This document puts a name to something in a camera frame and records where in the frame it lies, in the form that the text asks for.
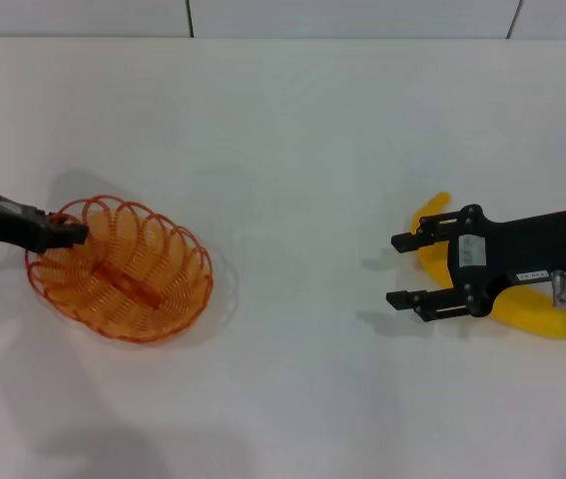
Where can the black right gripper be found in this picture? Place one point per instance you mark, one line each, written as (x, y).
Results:
(532, 244)

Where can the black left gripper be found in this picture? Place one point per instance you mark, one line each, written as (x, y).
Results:
(3, 222)

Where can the yellow banana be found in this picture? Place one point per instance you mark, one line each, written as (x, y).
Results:
(537, 314)

